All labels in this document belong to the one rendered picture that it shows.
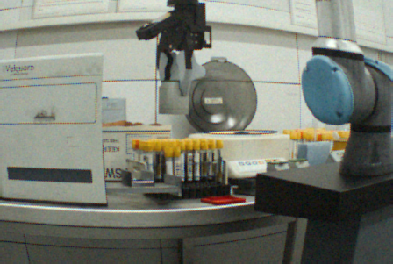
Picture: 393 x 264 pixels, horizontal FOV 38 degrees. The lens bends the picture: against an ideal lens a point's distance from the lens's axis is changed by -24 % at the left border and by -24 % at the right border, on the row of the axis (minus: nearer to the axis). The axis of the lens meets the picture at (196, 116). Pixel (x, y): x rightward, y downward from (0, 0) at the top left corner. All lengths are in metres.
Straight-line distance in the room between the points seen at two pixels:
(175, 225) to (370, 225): 0.45
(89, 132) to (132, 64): 0.75
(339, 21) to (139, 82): 1.04
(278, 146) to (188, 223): 0.54
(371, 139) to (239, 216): 0.38
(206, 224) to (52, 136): 0.37
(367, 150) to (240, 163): 0.64
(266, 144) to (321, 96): 0.71
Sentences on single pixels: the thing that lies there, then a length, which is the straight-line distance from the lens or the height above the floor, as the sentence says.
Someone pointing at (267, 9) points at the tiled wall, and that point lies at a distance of 2.27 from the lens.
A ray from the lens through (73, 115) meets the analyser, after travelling 1.28.
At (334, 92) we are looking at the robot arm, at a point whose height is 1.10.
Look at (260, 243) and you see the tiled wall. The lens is 2.29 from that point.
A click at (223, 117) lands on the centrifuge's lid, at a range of 2.08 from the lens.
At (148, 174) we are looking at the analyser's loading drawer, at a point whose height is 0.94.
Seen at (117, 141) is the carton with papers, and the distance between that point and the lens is 1.63.
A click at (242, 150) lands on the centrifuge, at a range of 1.77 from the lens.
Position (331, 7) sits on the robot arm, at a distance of 1.12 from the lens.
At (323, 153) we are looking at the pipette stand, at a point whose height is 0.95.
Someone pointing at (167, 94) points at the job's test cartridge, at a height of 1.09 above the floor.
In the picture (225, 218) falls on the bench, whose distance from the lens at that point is 1.39.
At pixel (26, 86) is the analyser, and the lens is 1.25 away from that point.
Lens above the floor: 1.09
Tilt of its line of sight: 1 degrees down
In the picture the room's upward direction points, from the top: straight up
